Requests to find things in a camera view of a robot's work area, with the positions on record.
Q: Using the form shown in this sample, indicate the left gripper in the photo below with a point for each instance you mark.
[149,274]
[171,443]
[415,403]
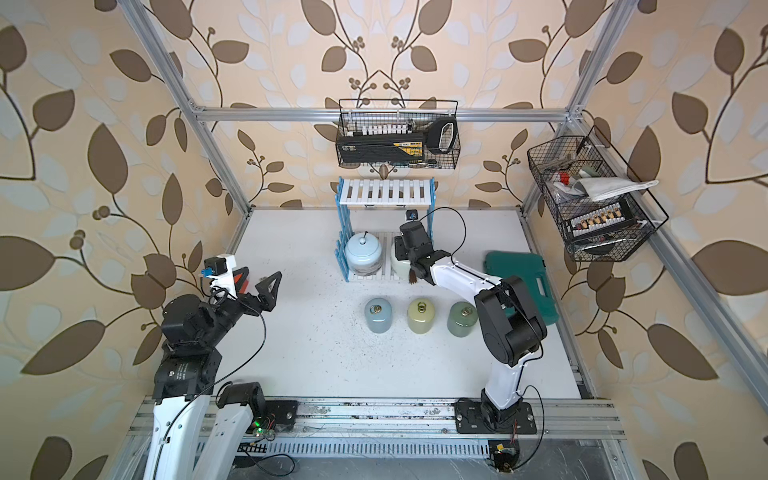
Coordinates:
[266,301]

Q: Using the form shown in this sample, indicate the cream jar with tassel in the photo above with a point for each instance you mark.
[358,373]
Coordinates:
[400,264]

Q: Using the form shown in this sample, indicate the blue white two-tier shelf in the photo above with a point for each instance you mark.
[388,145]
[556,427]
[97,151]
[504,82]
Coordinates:
[366,195]

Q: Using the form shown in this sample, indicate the yellow-green cylindrical tea canister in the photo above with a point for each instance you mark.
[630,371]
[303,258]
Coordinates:
[421,313]

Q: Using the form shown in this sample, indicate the blue cylindrical tea canister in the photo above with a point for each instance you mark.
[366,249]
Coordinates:
[378,315]

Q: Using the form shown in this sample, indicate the green cylindrical tea canister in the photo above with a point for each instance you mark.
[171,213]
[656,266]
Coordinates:
[461,319]

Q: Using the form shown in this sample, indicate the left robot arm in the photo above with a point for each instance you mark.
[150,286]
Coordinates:
[200,418]

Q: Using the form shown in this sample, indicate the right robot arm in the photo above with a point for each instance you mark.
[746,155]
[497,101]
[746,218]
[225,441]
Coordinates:
[510,322]

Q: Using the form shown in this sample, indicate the red small object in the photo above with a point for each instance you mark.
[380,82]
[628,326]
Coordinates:
[240,279]

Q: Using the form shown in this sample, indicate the light blue round jar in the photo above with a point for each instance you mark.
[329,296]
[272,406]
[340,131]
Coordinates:
[364,254]

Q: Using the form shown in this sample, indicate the black yellow tool box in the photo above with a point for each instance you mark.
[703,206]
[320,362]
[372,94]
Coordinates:
[392,149]

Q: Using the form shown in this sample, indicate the white bit row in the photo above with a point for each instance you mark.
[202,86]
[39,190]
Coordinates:
[385,129]

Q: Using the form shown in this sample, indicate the green plastic tool case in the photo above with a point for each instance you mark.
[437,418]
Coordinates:
[531,269]

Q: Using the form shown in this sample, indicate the white paper packet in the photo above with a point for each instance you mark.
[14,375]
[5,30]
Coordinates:
[604,188]

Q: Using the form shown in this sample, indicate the bit set tray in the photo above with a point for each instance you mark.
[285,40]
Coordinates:
[601,221]

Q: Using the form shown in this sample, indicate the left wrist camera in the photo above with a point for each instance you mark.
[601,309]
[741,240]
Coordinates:
[219,270]

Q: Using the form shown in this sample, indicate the back black wire basket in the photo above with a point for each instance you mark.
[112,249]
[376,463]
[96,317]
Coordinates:
[436,119]

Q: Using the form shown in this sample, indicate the black wire basket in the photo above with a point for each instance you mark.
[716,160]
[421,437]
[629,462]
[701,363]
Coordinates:
[436,119]
[556,165]

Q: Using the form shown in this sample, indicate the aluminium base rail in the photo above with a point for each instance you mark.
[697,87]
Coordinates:
[556,419]

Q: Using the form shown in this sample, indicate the right black wire basket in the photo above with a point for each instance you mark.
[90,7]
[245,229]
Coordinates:
[556,165]

